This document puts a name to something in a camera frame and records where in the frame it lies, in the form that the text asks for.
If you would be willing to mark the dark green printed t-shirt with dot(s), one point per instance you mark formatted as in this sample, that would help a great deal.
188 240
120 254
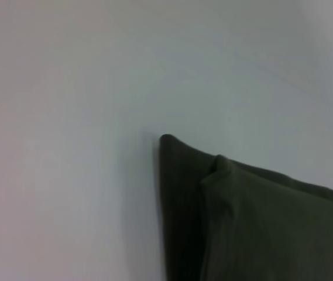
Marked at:
257 228

